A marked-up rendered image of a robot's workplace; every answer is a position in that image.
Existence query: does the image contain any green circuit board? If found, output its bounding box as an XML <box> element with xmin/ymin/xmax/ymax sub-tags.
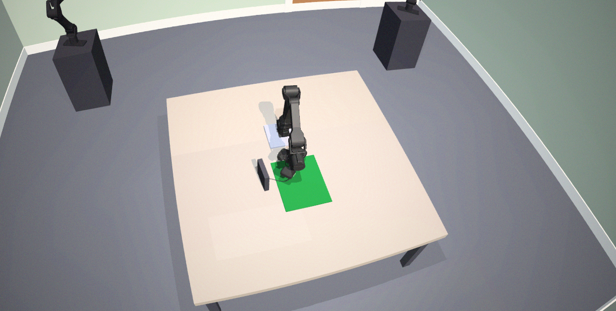
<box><xmin>271</xmin><ymin>155</ymin><xmax>332</xmax><ymax>212</ymax></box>

